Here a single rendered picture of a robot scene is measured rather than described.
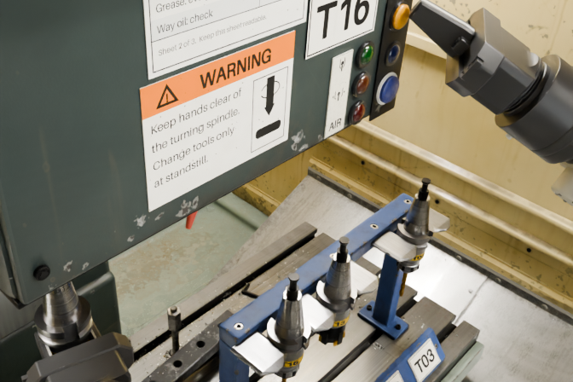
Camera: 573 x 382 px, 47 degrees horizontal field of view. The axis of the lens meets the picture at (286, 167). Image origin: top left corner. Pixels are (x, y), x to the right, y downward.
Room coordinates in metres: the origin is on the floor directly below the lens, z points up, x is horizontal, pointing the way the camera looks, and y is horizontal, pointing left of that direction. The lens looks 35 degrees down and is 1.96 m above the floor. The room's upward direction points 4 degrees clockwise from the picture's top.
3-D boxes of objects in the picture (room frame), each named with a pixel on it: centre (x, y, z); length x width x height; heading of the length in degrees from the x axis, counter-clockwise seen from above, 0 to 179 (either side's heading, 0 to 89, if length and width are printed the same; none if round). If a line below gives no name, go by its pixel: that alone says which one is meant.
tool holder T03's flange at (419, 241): (0.91, -0.23, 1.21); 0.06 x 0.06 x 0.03
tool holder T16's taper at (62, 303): (0.53, 0.25, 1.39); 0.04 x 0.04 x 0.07
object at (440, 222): (0.95, -0.27, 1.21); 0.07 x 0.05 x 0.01; 50
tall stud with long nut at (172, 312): (0.86, 0.19, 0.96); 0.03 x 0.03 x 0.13
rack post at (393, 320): (0.98, -0.23, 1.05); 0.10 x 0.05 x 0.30; 50
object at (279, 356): (0.61, 0.02, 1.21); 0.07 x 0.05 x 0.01; 50
